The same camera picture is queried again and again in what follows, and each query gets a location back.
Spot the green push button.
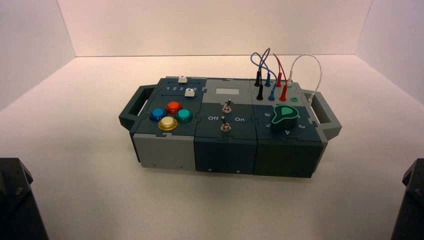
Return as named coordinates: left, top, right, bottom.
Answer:
left=174, top=108, right=193, bottom=123

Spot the black jumper wire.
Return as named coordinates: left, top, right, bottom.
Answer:
left=253, top=47, right=272, bottom=102

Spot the green topped rotary knob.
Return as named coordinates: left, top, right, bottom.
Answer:
left=271, top=103, right=300, bottom=134

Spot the red jumper wire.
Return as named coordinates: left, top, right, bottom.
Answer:
left=272, top=52, right=289, bottom=103

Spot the blue push button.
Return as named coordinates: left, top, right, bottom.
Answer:
left=149, top=107, right=167, bottom=123

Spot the red push button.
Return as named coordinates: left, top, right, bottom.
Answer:
left=164, top=100, right=183, bottom=115

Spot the blue jumper wire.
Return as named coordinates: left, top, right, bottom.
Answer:
left=250, top=52, right=278, bottom=102

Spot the yellow push button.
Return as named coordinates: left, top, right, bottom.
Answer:
left=157, top=116, right=179, bottom=132

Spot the white jumper wire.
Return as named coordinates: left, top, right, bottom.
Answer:
left=287, top=54, right=323, bottom=103

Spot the dark teal grey control box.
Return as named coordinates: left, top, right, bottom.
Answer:
left=118, top=77, right=342, bottom=179

